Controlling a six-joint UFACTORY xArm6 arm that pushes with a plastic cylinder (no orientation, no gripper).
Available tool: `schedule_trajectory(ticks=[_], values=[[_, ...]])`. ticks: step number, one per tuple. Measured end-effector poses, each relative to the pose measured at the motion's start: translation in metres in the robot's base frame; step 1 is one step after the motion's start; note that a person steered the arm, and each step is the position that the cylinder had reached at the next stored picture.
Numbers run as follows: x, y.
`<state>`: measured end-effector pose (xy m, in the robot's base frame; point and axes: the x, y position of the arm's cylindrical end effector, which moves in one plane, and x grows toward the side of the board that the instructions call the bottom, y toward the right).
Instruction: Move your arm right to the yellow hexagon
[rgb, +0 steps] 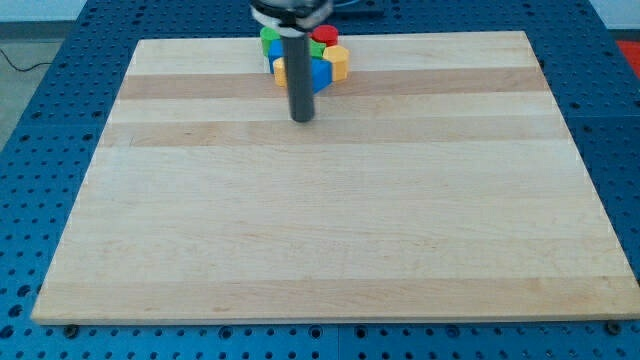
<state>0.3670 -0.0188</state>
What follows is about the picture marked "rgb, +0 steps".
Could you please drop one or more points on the light wooden board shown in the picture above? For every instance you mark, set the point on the light wooden board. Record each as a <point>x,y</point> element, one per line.
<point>438,183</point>

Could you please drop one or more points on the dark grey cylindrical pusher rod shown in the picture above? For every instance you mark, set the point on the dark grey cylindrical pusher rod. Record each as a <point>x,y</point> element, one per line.
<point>299,80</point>

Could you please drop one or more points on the yellow hexagon block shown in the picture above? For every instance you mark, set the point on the yellow hexagon block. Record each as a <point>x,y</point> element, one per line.
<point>339,58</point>

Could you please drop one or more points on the blue block left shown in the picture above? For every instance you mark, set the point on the blue block left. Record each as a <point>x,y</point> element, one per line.
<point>275,52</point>

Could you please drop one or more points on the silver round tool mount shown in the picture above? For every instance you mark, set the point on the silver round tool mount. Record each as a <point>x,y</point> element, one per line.
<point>291,17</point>

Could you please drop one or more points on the green block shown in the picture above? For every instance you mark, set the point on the green block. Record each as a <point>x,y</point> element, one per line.
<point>267,37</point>
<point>317,49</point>

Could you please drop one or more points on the red cylinder block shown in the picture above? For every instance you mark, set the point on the red cylinder block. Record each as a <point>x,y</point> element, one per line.
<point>326,34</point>

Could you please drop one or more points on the red object at right edge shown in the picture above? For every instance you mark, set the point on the red object at right edge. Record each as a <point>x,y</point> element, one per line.
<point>631,51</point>

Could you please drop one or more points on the green block right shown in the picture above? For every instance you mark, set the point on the green block right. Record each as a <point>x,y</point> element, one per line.
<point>317,49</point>

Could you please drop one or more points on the green block left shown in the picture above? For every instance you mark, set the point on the green block left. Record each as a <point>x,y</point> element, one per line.
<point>267,37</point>

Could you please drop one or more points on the blue block right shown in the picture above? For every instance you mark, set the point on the blue block right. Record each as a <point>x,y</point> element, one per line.
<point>321,74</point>

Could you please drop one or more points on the yellow block left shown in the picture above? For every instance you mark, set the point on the yellow block left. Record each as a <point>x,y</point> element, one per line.
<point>279,72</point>

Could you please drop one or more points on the blue block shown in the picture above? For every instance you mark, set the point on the blue block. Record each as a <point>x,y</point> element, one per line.
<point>321,74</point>
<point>275,52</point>

